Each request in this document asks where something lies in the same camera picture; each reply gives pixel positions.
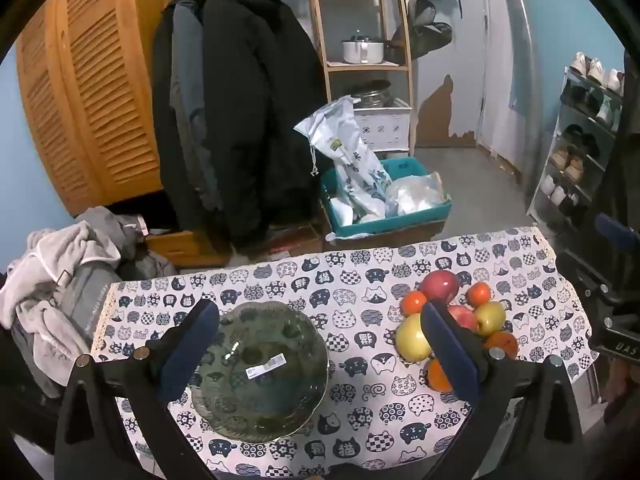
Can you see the cat print tablecloth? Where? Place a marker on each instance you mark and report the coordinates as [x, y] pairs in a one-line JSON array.
[[350, 320]]

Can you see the wooden shelf unit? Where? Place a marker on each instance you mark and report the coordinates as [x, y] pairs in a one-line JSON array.
[[365, 66]]

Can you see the white printed plastic bag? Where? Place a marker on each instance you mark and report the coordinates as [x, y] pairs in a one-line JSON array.
[[345, 145]]

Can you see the pile of clothes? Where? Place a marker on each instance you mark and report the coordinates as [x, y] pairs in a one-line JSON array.
[[87, 300]]

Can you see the small orange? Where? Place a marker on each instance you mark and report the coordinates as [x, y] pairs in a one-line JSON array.
[[480, 294]]

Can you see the yellow-green apple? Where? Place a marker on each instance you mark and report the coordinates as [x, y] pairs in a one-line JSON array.
[[490, 317], [411, 337]]

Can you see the white door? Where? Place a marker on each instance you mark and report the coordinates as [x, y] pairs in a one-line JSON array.
[[500, 60]]

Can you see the metal pot with dark lid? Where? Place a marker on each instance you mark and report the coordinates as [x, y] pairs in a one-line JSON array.
[[372, 96]]

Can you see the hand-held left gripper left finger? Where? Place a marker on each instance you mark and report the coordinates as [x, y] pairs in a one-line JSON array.
[[192, 346]]

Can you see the large red apple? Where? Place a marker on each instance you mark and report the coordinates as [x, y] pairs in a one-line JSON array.
[[440, 285]]

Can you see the wooden louvered wardrobe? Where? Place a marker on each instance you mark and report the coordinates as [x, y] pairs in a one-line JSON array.
[[90, 85]]

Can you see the white storage basket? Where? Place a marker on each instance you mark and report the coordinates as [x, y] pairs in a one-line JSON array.
[[382, 130]]

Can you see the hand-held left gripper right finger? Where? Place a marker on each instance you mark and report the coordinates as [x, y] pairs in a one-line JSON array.
[[450, 351]]

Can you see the grey hanging bag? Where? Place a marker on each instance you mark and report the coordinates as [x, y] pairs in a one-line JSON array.
[[422, 20]]

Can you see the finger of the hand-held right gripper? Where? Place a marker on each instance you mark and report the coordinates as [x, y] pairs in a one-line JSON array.
[[617, 232], [627, 160]]

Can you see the clear plastic bag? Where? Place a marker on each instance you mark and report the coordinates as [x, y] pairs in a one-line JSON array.
[[415, 195]]

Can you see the white cooking pot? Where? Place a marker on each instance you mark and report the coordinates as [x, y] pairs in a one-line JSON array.
[[360, 52]]

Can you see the white shoe rack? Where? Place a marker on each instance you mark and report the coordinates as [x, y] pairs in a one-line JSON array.
[[539, 195]]

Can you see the grey jacket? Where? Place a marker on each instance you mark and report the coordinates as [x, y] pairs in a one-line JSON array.
[[175, 110]]

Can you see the wooden drawer box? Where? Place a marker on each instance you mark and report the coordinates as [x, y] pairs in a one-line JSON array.
[[185, 250]]

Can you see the white fleece garment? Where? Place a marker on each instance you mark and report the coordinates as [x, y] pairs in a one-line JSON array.
[[45, 280]]

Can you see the teal box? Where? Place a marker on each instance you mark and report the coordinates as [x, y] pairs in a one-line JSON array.
[[390, 225]]

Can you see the grey hoodie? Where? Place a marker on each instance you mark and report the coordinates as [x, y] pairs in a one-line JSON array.
[[107, 230]]

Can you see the black coat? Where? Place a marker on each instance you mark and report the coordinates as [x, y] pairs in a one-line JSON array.
[[250, 110]]

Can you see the rows of shoes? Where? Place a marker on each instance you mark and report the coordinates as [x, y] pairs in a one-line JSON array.
[[572, 160]]

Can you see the green glass plate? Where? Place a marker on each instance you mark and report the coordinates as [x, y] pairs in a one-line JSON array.
[[270, 385]]

